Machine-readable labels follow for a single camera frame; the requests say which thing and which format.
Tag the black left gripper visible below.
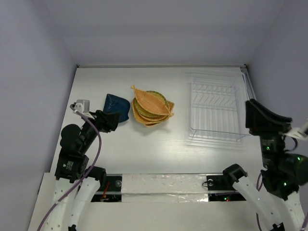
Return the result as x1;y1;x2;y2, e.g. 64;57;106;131
79;108;121;152

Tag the round woven orange plate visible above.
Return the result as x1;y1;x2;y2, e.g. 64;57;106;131
136;113;169;121

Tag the white wire dish rack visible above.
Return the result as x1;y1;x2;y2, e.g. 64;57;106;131
189;71;248;142

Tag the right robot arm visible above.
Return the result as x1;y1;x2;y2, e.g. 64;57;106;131
221;99;308;231

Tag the dark blue leaf plate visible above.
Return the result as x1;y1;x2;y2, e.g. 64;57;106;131
103;94;130;123

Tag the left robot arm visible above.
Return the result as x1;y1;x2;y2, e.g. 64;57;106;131
38;109;121;231

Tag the triangular woven orange plate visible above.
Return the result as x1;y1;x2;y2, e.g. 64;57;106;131
144;101;174;127

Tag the white front mounting board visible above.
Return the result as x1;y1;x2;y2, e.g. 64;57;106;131
26;172;305;231

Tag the rounded square woven plate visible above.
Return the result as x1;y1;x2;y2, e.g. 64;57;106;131
132;98;169;126

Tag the leaf shaped woven plate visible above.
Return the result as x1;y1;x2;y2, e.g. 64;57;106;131
130;85;174;117

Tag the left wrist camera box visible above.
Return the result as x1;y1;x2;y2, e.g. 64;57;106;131
70;100;90;115

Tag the round green rimmed woven plate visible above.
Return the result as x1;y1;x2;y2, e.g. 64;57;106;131
134;90;168;117

